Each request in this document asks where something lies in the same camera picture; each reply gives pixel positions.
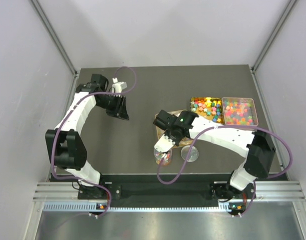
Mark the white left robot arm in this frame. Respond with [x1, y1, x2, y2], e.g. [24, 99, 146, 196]
[45, 74, 129, 198]

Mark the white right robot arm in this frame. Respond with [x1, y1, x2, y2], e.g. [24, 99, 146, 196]
[153, 110, 276, 199]

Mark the gold popsicle candy tin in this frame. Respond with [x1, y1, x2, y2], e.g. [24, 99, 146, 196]
[153, 110, 193, 148]

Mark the clear glass jar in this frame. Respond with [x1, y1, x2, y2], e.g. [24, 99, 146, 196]
[153, 149, 172, 166]

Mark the round silver jar lid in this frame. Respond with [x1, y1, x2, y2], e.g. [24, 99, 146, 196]
[180, 145, 199, 163]

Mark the dark green star candy tin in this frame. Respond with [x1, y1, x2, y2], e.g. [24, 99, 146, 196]
[190, 97, 225, 124]

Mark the pink candy tin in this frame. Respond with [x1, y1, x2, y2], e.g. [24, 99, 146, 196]
[222, 97, 259, 126]

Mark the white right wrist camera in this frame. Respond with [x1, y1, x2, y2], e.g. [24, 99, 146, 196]
[154, 134, 175, 153]

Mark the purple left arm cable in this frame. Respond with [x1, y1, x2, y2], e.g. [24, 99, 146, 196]
[50, 66, 137, 219]

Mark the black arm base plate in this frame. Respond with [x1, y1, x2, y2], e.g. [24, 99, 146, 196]
[77, 174, 256, 201]

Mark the aluminium frame rail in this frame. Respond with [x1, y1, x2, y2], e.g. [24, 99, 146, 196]
[33, 181, 305, 202]

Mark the grey slotted cable duct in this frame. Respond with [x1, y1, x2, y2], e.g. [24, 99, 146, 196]
[43, 202, 242, 213]

